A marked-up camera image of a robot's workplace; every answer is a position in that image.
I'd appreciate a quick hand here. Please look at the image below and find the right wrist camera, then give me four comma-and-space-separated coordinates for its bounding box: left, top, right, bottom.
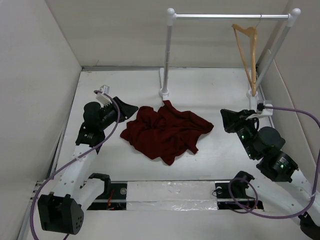
246, 100, 273, 120

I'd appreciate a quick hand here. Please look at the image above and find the wooden clothes hanger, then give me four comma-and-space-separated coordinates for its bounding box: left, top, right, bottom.
232, 24, 258, 97

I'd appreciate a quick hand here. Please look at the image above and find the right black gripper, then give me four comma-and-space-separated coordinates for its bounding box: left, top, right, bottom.
219, 107, 258, 159

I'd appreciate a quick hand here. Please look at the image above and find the dark red t shirt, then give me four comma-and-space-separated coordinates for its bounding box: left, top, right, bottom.
120, 100, 214, 166

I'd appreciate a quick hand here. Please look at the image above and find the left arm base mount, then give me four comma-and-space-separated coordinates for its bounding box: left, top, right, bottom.
88, 181, 128, 211

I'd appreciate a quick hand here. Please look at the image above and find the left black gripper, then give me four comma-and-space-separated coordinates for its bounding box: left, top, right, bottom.
98, 97, 137, 131

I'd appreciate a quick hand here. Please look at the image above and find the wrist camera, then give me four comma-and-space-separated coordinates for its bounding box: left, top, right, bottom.
94, 85, 112, 106
246, 100, 273, 120

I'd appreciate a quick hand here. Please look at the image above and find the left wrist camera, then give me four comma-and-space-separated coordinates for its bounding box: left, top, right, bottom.
94, 85, 112, 106

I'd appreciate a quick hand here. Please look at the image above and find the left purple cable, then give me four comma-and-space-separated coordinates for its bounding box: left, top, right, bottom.
29, 90, 121, 240

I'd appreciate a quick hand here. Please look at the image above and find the white metal clothes rack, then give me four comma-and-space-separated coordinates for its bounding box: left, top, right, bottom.
159, 8, 301, 110

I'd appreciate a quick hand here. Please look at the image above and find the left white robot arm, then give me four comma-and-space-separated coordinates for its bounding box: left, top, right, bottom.
37, 97, 139, 235

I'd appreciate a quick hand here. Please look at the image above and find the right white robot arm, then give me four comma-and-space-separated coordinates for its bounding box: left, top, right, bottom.
220, 103, 320, 240

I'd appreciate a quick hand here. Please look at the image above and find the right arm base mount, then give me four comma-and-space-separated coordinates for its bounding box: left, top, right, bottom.
210, 180, 264, 211

